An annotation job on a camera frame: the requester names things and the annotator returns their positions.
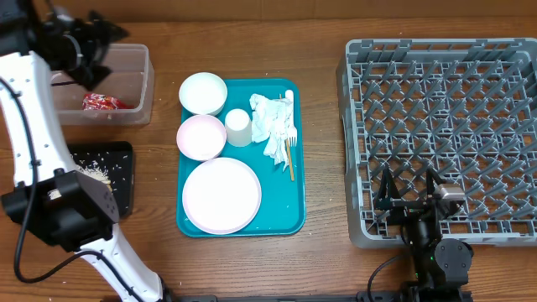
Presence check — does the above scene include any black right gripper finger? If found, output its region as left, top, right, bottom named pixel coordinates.
left=377, top=168, right=397, bottom=202
left=425, top=168, right=445, bottom=197

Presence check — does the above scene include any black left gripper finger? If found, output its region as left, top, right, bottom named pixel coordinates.
left=86, top=10, right=129, bottom=46
left=69, top=63, right=112, bottom=91

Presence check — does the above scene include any red snack wrapper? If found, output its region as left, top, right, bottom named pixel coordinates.
left=82, top=93, right=131, bottom=110

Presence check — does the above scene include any white bowl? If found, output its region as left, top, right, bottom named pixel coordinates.
left=178, top=72, right=227, bottom=116

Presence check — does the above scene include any pink small bowl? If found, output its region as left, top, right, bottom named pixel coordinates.
left=176, top=115, right=227, bottom=162

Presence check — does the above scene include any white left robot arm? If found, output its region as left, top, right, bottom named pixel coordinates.
left=1, top=0, right=173, bottom=301

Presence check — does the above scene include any grey dishwasher rack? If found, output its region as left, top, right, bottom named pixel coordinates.
left=336, top=38, right=536, bottom=248

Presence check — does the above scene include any black waste tray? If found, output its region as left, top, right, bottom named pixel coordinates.
left=68, top=141, right=135, bottom=219

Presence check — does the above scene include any clear plastic bin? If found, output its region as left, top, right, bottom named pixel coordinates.
left=51, top=44, right=154, bottom=125

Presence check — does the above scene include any rice and peanut pile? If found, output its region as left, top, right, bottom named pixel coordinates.
left=75, top=159, right=129, bottom=193

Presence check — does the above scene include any wooden chopstick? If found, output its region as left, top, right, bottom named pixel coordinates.
left=279, top=93, right=296, bottom=182

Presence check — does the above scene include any white plastic fork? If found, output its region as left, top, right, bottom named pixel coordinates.
left=285, top=90, right=298, bottom=147

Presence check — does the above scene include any teal serving tray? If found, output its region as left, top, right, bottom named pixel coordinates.
left=176, top=78, right=306, bottom=238

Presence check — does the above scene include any crumpled white napkin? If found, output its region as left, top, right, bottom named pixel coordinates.
left=249, top=94, right=294, bottom=171

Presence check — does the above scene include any white paper cup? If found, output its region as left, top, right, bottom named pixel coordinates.
left=225, top=108, right=252, bottom=148

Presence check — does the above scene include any pink round plate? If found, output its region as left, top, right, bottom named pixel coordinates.
left=182, top=158, right=262, bottom=235

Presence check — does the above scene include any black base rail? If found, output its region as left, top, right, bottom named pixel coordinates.
left=161, top=291, right=474, bottom=302

